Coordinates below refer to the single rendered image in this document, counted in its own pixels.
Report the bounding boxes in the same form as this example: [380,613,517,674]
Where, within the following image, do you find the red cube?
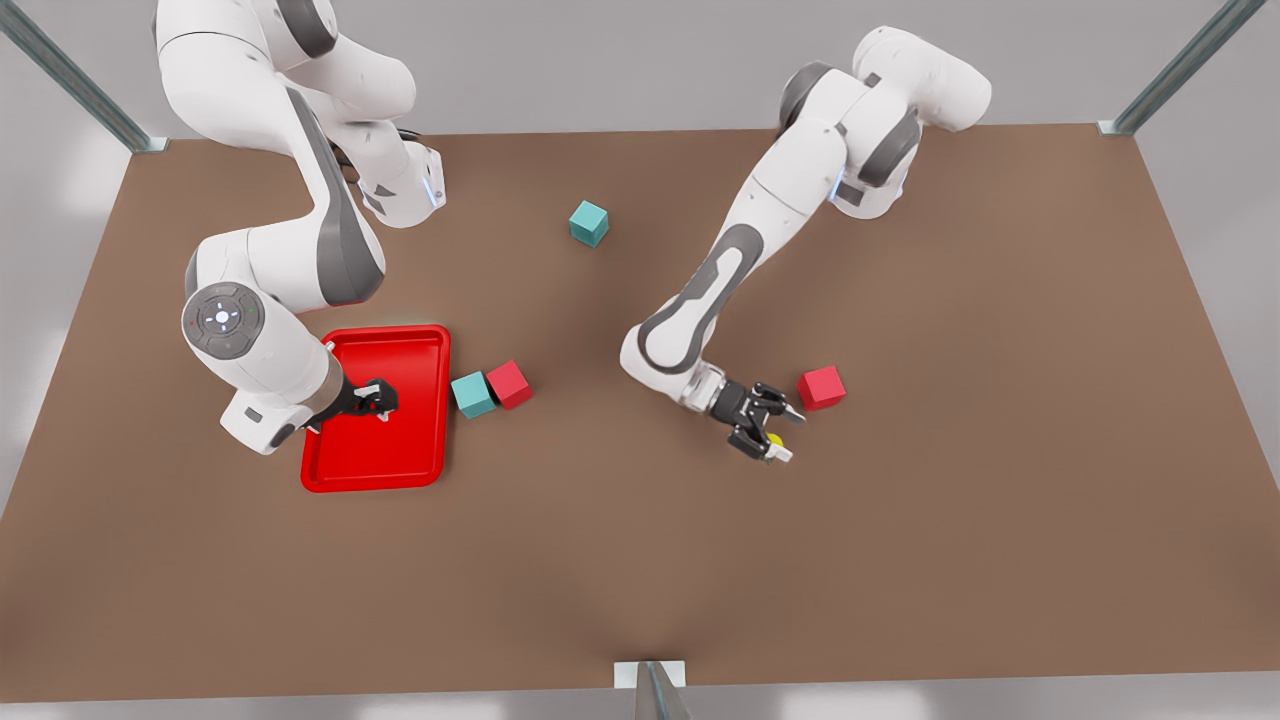
[485,360,534,411]
[797,365,847,412]

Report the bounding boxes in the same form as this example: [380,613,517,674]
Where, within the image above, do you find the red plastic tray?
[300,325,453,494]

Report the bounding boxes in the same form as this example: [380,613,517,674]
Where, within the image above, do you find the teal cube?
[569,200,610,248]
[450,371,498,420]

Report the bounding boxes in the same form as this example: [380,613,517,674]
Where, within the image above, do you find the silver frame post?
[614,659,693,720]
[1097,0,1269,138]
[0,0,170,155]

